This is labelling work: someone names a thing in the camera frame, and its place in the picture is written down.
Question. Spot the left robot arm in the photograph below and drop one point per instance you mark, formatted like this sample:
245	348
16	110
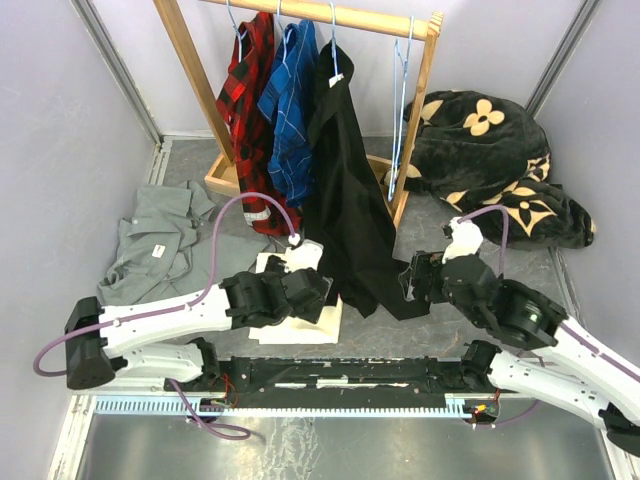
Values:
161	340

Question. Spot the light blue hangers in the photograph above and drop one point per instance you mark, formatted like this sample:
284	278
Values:
400	75

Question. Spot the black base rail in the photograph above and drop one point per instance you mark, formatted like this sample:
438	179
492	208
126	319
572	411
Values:
335	383

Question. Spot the blue plaid shirt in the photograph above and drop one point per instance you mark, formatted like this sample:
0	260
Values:
285	103

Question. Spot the grey shirt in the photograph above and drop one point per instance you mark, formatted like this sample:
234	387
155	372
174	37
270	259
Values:
165	250

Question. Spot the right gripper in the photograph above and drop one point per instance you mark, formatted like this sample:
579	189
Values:
424	264

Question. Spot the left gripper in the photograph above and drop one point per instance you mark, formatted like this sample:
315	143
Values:
310	312

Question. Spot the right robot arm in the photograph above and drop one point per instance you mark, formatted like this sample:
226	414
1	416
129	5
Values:
539	349

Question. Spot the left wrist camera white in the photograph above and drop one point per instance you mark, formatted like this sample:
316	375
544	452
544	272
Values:
307	254

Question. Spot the blue hanger under red shirt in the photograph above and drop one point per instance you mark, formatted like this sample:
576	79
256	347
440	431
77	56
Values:
239	34

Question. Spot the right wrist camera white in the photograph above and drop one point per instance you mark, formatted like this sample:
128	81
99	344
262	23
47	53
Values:
466	239

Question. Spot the red plaid shirt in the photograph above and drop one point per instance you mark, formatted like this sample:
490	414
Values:
251	135

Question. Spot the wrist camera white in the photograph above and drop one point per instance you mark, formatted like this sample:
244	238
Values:
307	254
466	239

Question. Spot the light blue picked hanger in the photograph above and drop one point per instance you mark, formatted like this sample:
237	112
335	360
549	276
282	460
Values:
337	74

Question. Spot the black floral blanket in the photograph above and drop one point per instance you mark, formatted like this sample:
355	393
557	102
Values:
474	150

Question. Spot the black shirt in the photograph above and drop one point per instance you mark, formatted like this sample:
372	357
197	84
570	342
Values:
346	212

